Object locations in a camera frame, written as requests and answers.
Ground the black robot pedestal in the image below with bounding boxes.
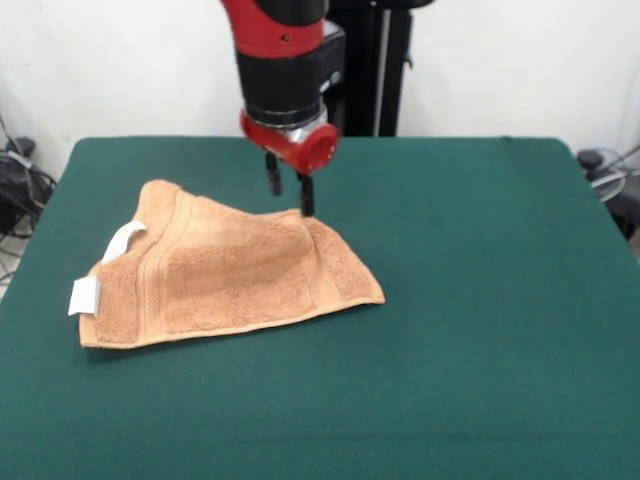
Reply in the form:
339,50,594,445
323,0,416,138

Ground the orange terry towel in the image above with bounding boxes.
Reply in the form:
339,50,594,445
67,179,387,350

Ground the black cable tangle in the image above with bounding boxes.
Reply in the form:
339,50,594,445
0,149,59,241

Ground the dark green table cloth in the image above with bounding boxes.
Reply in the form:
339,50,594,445
0,135,640,480

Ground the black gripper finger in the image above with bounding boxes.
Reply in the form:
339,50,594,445
264,152,284,198
296,172,317,219

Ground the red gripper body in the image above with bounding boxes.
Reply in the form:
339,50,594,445
239,110,342,176

